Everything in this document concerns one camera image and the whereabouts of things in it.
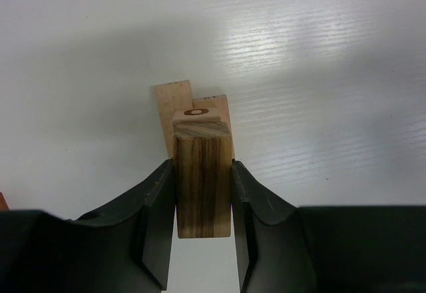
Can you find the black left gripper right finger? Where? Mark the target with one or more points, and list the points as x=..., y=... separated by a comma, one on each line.
x=284, y=248

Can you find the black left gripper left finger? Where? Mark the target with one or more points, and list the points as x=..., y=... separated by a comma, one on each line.
x=121, y=246

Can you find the striped dark wood block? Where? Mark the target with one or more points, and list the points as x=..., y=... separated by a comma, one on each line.
x=203, y=198

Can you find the orange arch wood block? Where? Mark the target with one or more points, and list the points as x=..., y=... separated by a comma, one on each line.
x=3, y=203

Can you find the small light wood cube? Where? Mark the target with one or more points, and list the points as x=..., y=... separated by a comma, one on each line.
x=202, y=114

